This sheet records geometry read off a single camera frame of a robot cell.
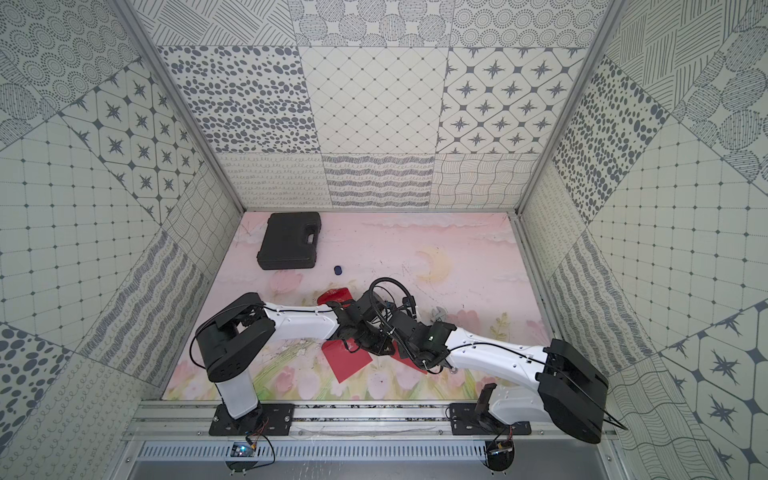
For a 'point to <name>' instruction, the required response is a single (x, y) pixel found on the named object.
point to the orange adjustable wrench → (439, 312)
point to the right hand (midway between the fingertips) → (413, 339)
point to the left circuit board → (241, 449)
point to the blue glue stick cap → (338, 270)
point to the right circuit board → (499, 454)
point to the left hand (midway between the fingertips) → (401, 361)
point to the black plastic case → (290, 241)
